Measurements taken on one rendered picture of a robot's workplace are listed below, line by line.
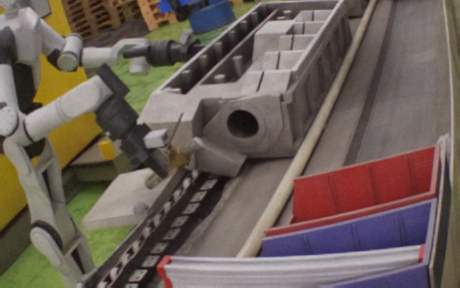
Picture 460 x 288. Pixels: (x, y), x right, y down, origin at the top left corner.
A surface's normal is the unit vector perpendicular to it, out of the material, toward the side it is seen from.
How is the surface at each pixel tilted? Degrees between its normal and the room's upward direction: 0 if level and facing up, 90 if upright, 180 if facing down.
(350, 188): 88
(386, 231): 88
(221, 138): 90
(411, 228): 88
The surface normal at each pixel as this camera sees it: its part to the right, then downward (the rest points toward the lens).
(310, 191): -0.35, 0.37
